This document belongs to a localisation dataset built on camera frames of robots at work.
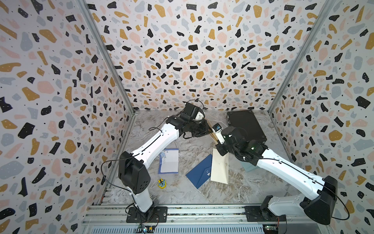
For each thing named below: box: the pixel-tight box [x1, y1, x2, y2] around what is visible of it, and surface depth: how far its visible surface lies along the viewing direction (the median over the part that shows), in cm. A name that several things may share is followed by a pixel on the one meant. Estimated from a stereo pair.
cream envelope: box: [210, 148, 229, 185], surface depth 90 cm
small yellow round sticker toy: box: [157, 178, 168, 190], surface depth 85 cm
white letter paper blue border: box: [157, 148, 179, 175], surface depth 95 cm
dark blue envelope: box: [185, 153, 213, 190], surface depth 89 cm
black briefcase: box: [226, 109, 267, 144], surface depth 115 cm
